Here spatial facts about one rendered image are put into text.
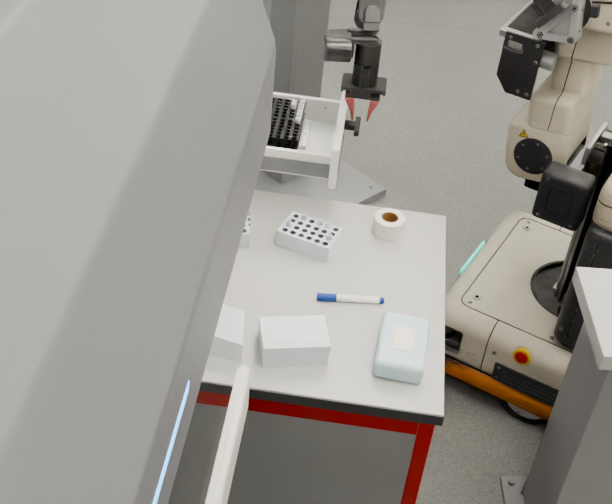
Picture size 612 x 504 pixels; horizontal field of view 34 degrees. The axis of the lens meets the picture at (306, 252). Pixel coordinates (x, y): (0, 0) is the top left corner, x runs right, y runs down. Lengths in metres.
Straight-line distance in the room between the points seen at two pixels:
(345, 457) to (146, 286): 1.21
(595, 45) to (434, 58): 2.19
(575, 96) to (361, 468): 1.13
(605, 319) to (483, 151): 1.97
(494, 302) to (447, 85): 1.77
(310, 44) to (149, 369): 2.63
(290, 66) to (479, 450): 1.39
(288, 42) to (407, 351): 1.65
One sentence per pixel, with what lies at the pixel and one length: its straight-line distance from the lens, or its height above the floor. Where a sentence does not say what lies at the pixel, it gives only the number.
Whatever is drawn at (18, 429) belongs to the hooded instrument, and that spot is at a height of 1.64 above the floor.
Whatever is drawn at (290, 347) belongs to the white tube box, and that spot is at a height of 0.81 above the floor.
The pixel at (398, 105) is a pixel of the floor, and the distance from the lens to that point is 4.23.
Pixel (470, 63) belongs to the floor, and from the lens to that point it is 4.65.
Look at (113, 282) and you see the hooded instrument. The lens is 0.75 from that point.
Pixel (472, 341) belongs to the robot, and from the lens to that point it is 2.80.
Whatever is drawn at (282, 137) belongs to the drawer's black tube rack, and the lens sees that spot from 2.24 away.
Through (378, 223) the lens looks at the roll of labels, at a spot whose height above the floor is 0.80.
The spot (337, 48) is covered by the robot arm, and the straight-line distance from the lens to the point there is 2.21.
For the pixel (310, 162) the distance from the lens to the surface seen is 2.21.
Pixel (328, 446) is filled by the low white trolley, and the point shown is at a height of 0.61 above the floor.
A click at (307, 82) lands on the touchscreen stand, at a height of 0.43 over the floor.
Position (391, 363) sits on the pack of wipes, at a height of 0.80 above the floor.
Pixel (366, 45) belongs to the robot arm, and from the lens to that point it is 2.21.
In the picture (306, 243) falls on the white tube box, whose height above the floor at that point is 0.79.
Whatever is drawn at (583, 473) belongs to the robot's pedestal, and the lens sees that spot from 2.39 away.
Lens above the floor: 2.10
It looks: 39 degrees down
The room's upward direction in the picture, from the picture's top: 6 degrees clockwise
